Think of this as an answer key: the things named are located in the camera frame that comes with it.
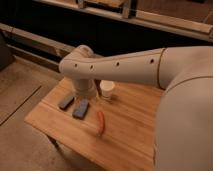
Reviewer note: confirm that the white ceramic cup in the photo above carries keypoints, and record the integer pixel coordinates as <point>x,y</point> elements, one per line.
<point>107,88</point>

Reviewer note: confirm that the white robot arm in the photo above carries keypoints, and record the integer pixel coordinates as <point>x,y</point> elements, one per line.
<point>184,120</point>

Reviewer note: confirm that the dark red ceramic bowl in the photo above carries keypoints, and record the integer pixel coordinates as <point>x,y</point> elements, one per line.
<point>97,83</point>

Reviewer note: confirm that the red chili pepper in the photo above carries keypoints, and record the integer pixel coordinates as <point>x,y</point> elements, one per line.
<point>101,123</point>

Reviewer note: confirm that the blue grey sponge block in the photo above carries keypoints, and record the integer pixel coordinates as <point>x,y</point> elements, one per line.
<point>80,111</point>

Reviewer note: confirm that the dark grey rectangular block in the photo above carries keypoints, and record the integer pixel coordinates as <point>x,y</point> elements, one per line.
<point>65,102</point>

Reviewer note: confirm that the wooden table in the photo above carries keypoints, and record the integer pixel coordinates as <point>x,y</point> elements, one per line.
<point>127,141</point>

